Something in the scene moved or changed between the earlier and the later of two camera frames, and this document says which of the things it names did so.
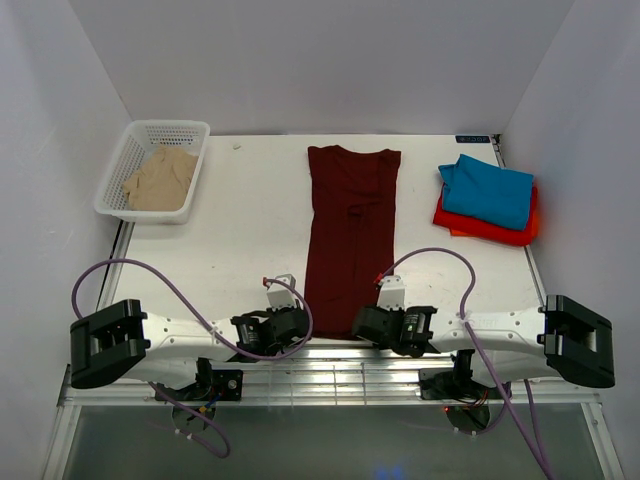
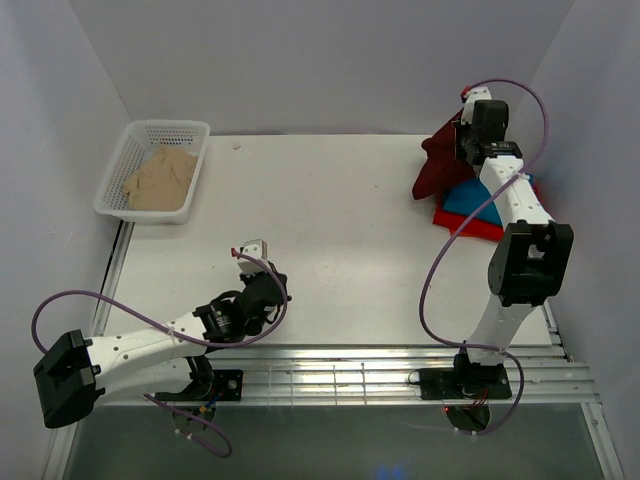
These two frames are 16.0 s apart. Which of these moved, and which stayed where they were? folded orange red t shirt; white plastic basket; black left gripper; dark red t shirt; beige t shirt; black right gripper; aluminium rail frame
Moved: black left gripper; dark red t shirt; black right gripper
Stayed: white plastic basket; beige t shirt; aluminium rail frame; folded orange red t shirt
